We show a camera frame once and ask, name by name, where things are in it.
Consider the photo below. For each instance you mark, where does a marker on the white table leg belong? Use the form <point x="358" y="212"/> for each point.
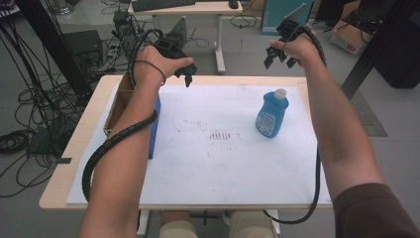
<point x="274" y="221"/>
<point x="143" y="223"/>

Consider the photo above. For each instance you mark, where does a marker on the brown cardboard box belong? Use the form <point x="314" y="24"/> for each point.
<point x="348" y="41"/>

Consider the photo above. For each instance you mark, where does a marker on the white desk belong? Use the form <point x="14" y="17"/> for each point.
<point x="211" y="7"/>

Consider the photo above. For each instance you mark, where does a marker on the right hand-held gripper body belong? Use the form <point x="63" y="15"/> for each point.
<point x="292" y="29"/>

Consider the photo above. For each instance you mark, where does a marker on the teal box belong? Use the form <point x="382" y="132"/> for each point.
<point x="277" y="16"/>

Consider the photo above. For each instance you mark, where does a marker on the blue cardboard box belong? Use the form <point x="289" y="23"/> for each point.
<point x="154" y="145"/>

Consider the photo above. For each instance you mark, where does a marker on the black computer tower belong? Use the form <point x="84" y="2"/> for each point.
<point x="82" y="44"/>

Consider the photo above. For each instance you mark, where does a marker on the person's right hand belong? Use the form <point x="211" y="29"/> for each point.
<point x="300" y="49"/>

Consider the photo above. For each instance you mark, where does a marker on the blue bottle with white cap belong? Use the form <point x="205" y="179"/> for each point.
<point x="272" y="115"/>

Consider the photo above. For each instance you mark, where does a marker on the white paper sheet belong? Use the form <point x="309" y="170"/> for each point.
<point x="214" y="172"/>

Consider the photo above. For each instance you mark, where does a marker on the grey floor mat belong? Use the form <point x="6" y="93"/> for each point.
<point x="369" y="115"/>

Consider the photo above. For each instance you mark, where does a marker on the black computer mouse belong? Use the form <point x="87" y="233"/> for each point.
<point x="233" y="4"/>

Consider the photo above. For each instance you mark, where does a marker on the black cabinet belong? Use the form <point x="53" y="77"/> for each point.
<point x="402" y="59"/>

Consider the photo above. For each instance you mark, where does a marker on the person's left hand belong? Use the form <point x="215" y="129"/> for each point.
<point x="155" y="66"/>

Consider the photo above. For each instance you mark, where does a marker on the black metal post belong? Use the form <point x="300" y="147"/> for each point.
<point x="373" y="53"/>
<point x="49" y="39"/>

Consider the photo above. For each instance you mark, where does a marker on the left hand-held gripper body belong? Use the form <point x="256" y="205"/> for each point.
<point x="171" y="44"/>

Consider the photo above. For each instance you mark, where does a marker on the person's brown right sleeve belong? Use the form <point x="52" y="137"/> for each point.
<point x="376" y="214"/>

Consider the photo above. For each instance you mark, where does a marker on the black keyboard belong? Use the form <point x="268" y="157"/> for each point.
<point x="161" y="5"/>

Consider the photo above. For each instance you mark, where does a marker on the black electronic device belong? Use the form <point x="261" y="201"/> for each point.
<point x="121" y="20"/>

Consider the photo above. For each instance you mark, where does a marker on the black tape strip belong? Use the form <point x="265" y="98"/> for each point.
<point x="64" y="160"/>

